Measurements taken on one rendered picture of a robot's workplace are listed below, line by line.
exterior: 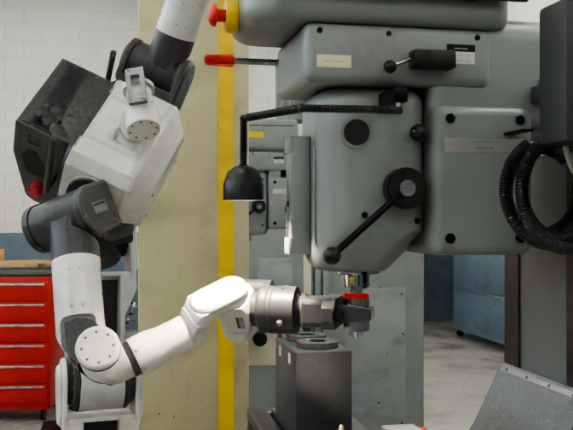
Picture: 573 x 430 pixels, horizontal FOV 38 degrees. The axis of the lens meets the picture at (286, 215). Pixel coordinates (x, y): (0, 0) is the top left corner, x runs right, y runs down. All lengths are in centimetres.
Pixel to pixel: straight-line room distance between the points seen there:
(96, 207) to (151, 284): 160
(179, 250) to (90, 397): 126
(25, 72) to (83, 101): 888
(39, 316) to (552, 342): 468
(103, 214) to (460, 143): 68
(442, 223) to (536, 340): 37
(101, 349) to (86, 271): 16
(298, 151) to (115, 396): 84
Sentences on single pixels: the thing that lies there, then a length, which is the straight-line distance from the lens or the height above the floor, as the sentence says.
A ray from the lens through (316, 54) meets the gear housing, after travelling 140.
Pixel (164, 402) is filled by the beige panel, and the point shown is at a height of 70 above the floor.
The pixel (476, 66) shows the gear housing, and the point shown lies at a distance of 149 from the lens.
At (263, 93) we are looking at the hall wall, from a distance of 1074.
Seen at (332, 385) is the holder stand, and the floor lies 106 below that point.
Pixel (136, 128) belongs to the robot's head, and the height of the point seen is 158.
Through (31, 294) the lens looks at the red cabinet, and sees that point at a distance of 596.
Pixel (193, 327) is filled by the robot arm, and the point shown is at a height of 121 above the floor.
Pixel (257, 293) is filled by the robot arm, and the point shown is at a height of 127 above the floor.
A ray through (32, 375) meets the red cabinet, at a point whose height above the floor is 32.
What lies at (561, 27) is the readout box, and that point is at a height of 168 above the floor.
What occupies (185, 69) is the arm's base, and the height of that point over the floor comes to 173.
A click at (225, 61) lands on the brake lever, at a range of 158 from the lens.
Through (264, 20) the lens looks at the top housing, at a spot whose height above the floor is 173.
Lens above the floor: 141
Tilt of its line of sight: level
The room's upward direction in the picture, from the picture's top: straight up
